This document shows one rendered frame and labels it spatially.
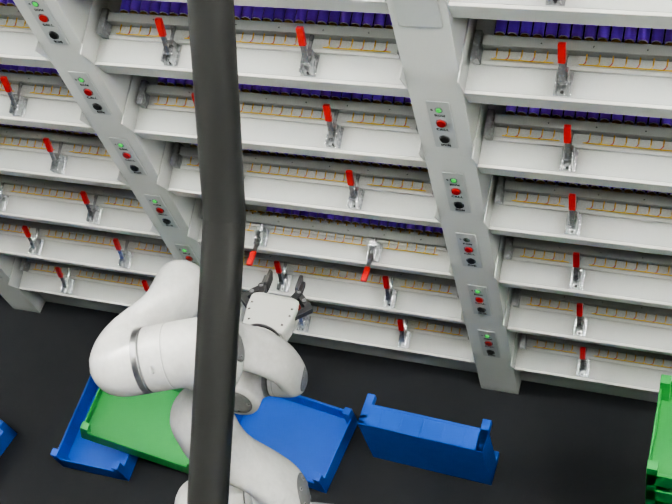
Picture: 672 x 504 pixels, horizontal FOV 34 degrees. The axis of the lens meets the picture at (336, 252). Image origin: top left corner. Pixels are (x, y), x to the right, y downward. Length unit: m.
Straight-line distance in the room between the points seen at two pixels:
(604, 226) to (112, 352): 0.96
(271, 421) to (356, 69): 1.23
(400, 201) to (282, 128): 0.28
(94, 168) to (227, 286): 1.84
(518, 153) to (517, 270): 0.40
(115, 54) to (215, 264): 1.46
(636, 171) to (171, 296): 0.81
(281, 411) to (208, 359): 2.20
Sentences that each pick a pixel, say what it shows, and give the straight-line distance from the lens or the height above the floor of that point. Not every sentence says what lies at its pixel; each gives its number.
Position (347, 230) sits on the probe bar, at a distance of 2.36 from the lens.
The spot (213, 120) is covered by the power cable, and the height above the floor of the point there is 2.04.
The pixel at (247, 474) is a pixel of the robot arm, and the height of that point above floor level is 0.88.
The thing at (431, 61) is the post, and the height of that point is 1.20.
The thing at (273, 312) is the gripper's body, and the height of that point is 0.70.
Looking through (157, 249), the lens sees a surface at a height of 0.36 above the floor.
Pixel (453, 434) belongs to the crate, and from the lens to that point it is 2.50.
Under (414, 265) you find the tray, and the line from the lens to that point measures 2.33.
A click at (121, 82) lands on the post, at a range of 2.17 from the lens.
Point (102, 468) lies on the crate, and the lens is 2.89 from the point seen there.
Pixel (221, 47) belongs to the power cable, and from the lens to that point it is 0.60.
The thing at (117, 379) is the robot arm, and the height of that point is 1.16.
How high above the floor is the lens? 2.48
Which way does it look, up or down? 54 degrees down
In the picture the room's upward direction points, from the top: 22 degrees counter-clockwise
